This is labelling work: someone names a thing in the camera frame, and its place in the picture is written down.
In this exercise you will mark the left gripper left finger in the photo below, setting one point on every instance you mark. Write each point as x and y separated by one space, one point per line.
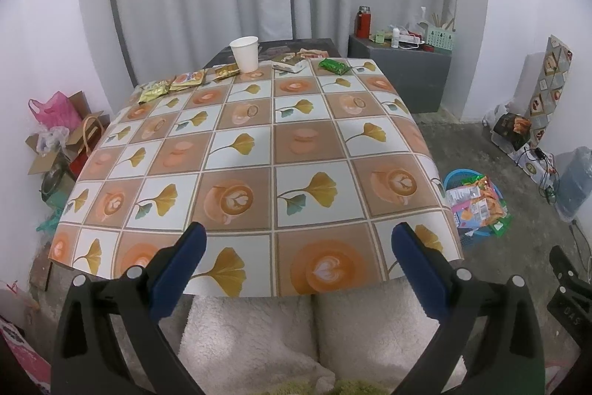
87 358

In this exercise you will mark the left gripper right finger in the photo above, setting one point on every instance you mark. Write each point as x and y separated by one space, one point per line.
510 358

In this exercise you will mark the orange biscuit packet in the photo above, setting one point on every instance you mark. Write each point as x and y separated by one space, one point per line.
474 207

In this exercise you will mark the large green snack bag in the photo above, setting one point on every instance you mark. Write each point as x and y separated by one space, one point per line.
499 227

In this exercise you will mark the blue plastic trash basket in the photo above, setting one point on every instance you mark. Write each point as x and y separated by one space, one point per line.
453 179

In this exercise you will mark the blue water jug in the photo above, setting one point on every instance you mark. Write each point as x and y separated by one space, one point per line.
574 185

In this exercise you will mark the dark snack box on floor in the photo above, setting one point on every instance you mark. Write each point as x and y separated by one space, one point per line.
514 128

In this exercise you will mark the cardboard box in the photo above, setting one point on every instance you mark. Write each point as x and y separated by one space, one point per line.
72 149

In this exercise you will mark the rolled patterned mat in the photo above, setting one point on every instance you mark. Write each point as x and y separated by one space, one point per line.
550 84

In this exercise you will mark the pink plastic bag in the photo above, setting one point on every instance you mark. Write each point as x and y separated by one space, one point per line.
58 111

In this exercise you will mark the grey cabinet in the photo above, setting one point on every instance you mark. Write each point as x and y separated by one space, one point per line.
418 76

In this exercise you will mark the patterned tablecloth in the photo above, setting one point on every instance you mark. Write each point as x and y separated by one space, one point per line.
297 178

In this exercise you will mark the mint green desk organizer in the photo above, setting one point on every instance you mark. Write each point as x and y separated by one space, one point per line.
439 38

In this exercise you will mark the small white bottle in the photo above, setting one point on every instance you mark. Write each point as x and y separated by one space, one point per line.
395 37

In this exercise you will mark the small green snack packet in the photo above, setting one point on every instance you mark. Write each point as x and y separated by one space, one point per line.
334 66

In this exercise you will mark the white paper cup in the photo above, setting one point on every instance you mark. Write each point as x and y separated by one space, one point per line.
245 50

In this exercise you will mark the red thermos bottle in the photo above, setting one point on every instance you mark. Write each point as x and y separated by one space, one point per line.
363 22

